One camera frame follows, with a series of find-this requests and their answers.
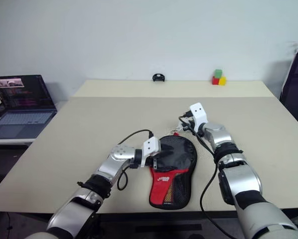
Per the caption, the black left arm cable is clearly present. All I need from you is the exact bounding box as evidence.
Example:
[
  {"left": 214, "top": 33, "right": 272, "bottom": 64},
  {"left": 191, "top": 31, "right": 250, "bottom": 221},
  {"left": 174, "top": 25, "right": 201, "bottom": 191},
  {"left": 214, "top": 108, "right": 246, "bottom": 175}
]
[{"left": 116, "top": 128, "right": 154, "bottom": 192}]

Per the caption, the black office chair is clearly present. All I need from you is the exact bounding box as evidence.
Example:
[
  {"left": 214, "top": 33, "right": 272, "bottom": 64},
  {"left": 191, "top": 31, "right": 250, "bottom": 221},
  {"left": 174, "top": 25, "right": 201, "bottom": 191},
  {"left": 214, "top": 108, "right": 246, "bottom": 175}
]
[{"left": 279, "top": 48, "right": 298, "bottom": 125}]

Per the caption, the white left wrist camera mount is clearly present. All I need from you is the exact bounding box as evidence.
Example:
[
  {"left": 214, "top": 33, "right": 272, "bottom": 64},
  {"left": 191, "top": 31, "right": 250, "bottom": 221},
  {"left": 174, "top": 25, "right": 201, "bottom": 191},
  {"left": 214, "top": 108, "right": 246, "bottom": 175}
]
[{"left": 140, "top": 136, "right": 162, "bottom": 168}]

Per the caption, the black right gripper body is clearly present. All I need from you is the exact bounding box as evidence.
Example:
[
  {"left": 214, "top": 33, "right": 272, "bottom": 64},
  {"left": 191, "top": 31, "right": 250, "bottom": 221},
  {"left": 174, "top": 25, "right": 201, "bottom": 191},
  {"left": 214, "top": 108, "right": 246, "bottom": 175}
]
[{"left": 178, "top": 111, "right": 197, "bottom": 134}]

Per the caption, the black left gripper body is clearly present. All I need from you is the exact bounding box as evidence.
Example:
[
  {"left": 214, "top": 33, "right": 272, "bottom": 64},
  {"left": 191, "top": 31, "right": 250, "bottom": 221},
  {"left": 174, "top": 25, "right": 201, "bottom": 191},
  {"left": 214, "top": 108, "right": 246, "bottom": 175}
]
[{"left": 146, "top": 152, "right": 165, "bottom": 173}]

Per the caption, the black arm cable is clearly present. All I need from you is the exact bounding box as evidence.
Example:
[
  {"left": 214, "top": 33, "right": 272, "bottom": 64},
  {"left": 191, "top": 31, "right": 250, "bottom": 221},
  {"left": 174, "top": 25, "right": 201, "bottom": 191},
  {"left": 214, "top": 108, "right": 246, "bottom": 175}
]
[
  {"left": 182, "top": 113, "right": 242, "bottom": 239},
  {"left": 116, "top": 128, "right": 154, "bottom": 192}
]

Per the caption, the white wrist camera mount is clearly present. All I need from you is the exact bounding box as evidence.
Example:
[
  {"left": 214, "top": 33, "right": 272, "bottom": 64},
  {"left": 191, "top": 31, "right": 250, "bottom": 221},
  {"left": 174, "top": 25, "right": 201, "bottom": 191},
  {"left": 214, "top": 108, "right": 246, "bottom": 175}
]
[
  {"left": 140, "top": 136, "right": 162, "bottom": 168},
  {"left": 189, "top": 102, "right": 208, "bottom": 130}
]

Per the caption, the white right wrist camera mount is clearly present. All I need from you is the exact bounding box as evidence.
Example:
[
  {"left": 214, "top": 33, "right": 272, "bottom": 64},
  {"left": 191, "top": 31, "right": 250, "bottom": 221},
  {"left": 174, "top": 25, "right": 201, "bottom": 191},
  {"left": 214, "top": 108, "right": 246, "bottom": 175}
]
[{"left": 189, "top": 102, "right": 208, "bottom": 130}]

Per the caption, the open grey laptop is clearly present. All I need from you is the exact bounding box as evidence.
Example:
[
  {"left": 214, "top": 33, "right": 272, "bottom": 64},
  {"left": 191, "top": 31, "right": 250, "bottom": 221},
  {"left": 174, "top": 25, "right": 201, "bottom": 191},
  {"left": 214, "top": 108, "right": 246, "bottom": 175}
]
[{"left": 0, "top": 74, "right": 58, "bottom": 140}]

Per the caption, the red and black paddle case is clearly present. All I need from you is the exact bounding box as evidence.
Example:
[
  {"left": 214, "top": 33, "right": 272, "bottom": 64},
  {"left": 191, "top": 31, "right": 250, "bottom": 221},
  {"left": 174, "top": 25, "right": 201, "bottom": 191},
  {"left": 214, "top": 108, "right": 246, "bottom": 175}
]
[{"left": 149, "top": 128, "right": 198, "bottom": 209}]

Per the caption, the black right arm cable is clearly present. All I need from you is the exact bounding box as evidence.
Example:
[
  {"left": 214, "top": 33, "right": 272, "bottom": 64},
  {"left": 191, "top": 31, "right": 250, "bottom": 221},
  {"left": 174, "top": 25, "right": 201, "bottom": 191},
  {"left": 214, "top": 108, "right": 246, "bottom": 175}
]
[{"left": 182, "top": 113, "right": 242, "bottom": 239}]

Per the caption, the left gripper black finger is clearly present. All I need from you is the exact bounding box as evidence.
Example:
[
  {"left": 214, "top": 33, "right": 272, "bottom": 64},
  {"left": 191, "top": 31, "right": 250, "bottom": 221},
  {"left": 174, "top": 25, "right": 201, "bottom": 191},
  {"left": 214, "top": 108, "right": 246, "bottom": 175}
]
[
  {"left": 159, "top": 151, "right": 176, "bottom": 164},
  {"left": 159, "top": 141, "right": 175, "bottom": 153}
]

